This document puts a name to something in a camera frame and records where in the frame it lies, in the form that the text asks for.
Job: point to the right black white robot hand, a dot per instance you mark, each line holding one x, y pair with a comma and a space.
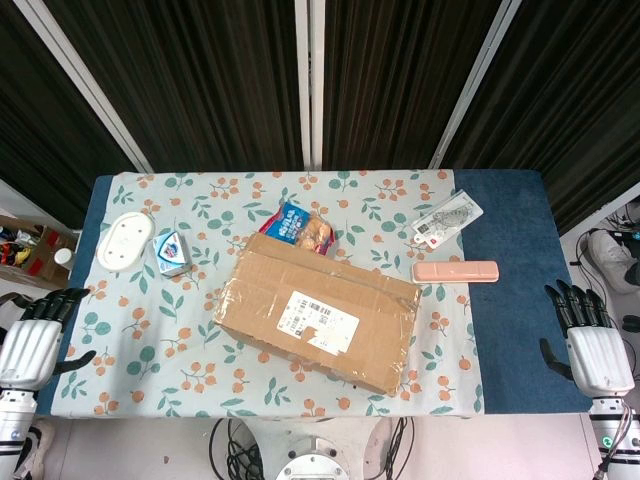
597, 360

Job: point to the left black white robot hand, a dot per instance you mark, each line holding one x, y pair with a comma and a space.
30, 350

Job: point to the brown cardboard shipping box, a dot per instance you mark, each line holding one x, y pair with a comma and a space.
280, 295

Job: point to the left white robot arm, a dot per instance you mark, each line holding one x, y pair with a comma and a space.
12, 425

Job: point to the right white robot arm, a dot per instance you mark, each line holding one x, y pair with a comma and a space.
617, 440

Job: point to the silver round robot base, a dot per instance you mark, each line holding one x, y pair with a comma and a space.
312, 460

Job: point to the open cardboard box with clutter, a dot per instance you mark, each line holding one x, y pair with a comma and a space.
35, 260

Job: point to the small white-blue milk carton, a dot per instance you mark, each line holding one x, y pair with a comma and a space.
172, 255

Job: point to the white black shoe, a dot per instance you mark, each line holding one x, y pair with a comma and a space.
36, 445

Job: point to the small white jar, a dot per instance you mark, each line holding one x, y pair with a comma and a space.
63, 256

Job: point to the grey white shoe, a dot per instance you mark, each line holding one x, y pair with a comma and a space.
612, 260

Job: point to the floral patterned tablecloth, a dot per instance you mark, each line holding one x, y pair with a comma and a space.
150, 340

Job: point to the white oval soap dish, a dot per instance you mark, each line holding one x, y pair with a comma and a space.
125, 240

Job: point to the pink rectangular case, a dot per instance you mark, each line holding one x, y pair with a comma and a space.
455, 272

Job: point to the clear plastic blister pack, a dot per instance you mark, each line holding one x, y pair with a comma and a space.
445, 217

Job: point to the dark pleated curtain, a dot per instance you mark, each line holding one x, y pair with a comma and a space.
200, 80
35, 140
575, 100
395, 75

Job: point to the blue cookie snack bag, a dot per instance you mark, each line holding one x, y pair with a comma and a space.
292, 222

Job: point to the slanted white frame post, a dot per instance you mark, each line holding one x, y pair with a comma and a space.
475, 85
85, 85

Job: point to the upright white frame post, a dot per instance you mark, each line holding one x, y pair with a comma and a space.
310, 85

